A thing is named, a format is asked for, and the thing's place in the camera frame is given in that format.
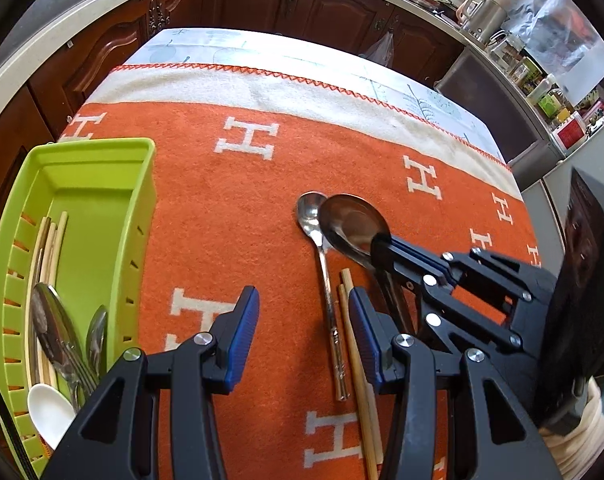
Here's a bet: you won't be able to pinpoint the metal fork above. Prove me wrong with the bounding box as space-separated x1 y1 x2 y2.
62 342 98 406

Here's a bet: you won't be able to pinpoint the grey metal cabinet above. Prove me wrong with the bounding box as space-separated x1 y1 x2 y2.
437 50 563 161

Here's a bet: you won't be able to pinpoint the large metal spoon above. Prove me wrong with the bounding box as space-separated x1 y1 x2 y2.
318 193 415 333

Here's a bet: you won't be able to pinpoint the orange patterned blanket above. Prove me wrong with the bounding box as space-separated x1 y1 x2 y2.
56 62 545 480

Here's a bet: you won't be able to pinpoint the brown wooden kitchen cabinets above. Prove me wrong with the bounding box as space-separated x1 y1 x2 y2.
0 0 468 211

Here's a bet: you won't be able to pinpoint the cream stone countertop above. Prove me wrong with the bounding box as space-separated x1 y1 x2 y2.
0 0 483 146

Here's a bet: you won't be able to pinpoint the green plastic utensil tray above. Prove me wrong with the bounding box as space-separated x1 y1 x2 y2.
0 137 157 468

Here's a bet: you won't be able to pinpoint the pale patterned tablecloth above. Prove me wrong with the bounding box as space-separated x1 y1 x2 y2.
142 27 508 161

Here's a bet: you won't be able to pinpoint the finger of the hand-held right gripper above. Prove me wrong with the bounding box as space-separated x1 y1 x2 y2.
371 234 558 311
374 252 538 361

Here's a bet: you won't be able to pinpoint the light wooden chopstick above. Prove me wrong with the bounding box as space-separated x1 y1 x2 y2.
342 269 383 463
337 284 379 480

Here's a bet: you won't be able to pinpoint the row of condiment jars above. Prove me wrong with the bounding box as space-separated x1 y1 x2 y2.
487 30 604 156

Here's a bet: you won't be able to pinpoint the steel kettle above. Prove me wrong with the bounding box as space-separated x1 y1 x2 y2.
457 0 508 46

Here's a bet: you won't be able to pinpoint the white plastic bag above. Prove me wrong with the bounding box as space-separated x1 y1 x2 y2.
364 30 395 66

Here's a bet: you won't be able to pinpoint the metal spoon with ribbed handle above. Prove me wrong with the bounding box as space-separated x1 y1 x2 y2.
297 191 351 402

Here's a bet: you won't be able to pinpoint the white plastic spoon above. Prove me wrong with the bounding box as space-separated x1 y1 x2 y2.
26 384 77 451

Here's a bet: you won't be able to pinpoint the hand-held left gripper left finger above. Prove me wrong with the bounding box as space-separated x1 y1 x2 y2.
42 285 261 480

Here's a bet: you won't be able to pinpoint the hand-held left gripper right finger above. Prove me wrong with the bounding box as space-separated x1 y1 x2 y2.
348 287 563 480

